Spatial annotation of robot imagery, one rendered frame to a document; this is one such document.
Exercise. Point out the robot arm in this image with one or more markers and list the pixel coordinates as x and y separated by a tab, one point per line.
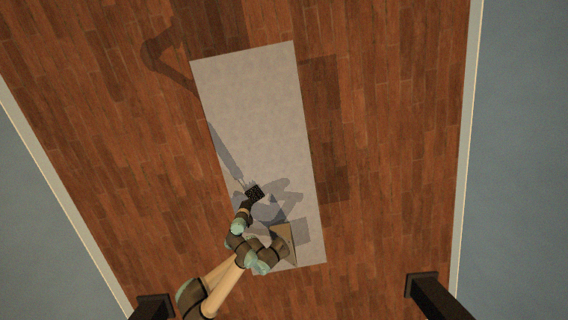
193	299

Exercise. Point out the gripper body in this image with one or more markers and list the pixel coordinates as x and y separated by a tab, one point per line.
246	207

